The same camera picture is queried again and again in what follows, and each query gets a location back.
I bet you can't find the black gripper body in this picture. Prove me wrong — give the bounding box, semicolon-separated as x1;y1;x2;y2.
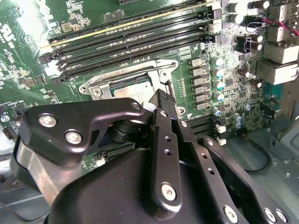
48;147;222;224

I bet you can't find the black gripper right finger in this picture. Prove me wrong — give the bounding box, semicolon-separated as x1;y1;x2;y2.
167;93;292;224

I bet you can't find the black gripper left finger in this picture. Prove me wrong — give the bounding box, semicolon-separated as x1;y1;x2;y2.
10;88;183;214

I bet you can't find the silver CPU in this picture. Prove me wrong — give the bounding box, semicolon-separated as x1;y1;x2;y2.
109;79;159;105

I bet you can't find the metal locking lever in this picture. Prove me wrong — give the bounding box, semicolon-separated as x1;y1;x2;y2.
78;59;178;94

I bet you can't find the metal socket cover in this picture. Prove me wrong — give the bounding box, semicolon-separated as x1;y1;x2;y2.
87;66;175;101

